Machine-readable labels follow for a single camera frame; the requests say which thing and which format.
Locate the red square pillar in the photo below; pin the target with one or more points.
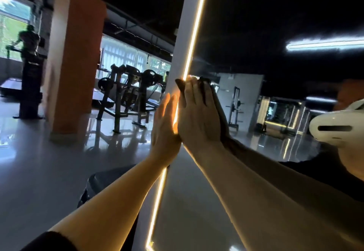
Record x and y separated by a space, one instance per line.
74 54

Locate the person's left hand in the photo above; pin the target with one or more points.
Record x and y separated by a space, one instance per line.
165 137

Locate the large wall mirror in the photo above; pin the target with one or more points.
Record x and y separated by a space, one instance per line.
256 20

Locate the large bright gym window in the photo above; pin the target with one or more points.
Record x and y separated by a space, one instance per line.
125 57

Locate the person's left forearm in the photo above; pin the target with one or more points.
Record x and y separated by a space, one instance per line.
114 208

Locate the person's right hand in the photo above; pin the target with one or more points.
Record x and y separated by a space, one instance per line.
199 120

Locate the dark grey plastic bin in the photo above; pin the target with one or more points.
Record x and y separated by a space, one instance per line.
105 179

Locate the dark brown cleaning cloth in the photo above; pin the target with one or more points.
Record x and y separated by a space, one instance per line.
220 117

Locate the person's right forearm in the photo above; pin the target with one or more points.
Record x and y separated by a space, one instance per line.
273 202

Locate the black gym weight machine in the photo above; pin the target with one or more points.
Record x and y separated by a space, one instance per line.
125 91

